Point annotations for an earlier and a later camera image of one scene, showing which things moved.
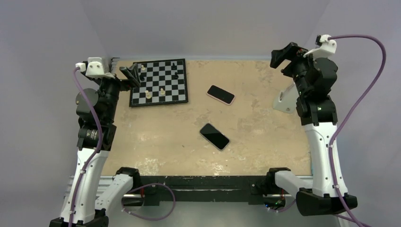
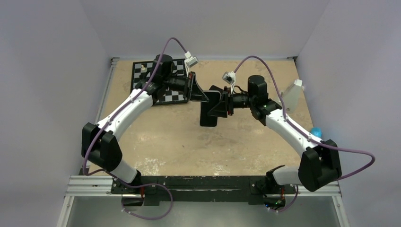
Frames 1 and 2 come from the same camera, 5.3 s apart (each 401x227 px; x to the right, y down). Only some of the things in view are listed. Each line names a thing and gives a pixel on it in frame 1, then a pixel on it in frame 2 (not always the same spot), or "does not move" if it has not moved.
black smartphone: (214, 136) to (206, 120)
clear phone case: (214, 136) to (205, 119)
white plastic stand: (285, 100) does not move
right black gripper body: (299, 65) to (230, 100)
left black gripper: (126, 84) to (197, 95)
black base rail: (200, 188) does not move
